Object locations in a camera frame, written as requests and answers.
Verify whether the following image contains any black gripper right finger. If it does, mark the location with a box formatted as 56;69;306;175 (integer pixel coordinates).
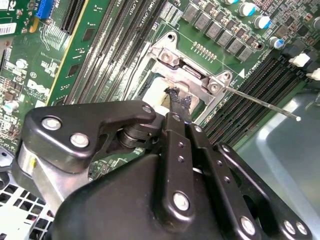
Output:
181;95;315;240

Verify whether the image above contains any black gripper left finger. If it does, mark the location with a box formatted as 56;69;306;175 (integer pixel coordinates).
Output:
17;87;202;233

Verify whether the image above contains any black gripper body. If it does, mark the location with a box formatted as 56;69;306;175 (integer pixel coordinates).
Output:
49;152;214;240

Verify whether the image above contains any thin wire locking lever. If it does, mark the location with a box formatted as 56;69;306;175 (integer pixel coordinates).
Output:
123;41;151;95
223;86;302;123

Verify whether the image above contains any silver square CPU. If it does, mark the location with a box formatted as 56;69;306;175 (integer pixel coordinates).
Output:
143;74;176;109

